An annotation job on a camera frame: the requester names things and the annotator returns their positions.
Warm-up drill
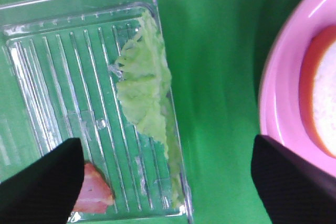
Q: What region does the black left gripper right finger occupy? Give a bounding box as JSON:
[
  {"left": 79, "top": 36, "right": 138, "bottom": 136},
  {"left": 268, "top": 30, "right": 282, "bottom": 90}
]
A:
[{"left": 251, "top": 135, "right": 335, "bottom": 223}]

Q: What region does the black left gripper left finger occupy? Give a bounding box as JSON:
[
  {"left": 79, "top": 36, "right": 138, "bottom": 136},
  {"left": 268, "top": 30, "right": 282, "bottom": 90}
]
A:
[{"left": 1, "top": 138, "right": 84, "bottom": 223}]

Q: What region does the bacon strip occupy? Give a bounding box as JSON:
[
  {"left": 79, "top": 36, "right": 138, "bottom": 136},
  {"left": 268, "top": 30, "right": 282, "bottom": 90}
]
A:
[{"left": 73, "top": 163, "right": 115, "bottom": 214}]

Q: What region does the bread slice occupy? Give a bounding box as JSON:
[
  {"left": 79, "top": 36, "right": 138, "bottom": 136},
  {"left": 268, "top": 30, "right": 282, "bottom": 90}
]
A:
[{"left": 299, "top": 25, "right": 335, "bottom": 158}]

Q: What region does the green lettuce leaf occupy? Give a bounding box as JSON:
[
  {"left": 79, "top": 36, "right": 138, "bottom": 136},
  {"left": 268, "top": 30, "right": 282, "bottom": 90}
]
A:
[{"left": 114, "top": 11, "right": 184, "bottom": 208}]

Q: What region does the pink round plate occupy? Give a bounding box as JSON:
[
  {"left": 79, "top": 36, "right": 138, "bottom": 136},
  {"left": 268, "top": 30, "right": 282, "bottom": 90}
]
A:
[{"left": 259, "top": 0, "right": 335, "bottom": 176}]

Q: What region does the left clear plastic tray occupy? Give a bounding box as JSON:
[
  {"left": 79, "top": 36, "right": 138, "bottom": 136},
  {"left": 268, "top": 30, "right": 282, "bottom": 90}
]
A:
[{"left": 1, "top": 0, "right": 194, "bottom": 223}]

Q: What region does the green tablecloth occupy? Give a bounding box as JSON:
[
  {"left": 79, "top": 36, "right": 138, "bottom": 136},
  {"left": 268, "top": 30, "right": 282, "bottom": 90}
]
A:
[{"left": 1, "top": 0, "right": 301, "bottom": 223}]

